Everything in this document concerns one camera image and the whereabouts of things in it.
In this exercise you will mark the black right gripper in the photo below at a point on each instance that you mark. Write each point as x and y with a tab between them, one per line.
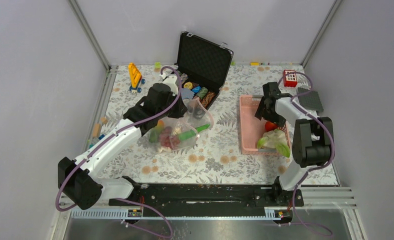
262	112

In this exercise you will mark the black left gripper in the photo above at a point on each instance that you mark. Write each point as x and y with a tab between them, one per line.
181	109

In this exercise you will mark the small white toy dumpling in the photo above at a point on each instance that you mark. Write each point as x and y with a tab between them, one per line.
177	128

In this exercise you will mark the green orange toy mango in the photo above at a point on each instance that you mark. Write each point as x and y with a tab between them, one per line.
156	131

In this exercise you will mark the clear pink zip top bag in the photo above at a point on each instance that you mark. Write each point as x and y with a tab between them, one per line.
195	116

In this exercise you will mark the red toy grape bunch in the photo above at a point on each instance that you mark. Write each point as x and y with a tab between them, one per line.
167	139

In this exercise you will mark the green toy pepper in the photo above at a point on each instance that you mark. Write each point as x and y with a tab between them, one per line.
191	133

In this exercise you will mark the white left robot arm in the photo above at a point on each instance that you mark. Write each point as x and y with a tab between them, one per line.
79	180

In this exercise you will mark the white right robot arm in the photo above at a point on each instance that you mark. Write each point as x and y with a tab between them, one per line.
313	146

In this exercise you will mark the pink plastic basket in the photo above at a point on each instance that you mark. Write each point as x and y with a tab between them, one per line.
251	128

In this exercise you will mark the yellow toy ladder cart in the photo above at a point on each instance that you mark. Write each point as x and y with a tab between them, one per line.
136	78

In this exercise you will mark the small green block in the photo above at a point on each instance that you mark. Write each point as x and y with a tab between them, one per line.
157	65

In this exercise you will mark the red toy block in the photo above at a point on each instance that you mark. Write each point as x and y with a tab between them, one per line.
290	78

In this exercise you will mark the green toy leaf vegetable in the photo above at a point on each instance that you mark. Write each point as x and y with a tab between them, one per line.
283	149

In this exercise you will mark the grey building baseplate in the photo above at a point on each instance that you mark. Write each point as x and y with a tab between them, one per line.
310	101

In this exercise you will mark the black poker chip case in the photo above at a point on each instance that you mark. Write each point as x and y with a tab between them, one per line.
206	63

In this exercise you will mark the blue toy block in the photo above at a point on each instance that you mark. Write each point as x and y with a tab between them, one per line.
94	140

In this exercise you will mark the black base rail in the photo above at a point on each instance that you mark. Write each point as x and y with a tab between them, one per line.
215	200

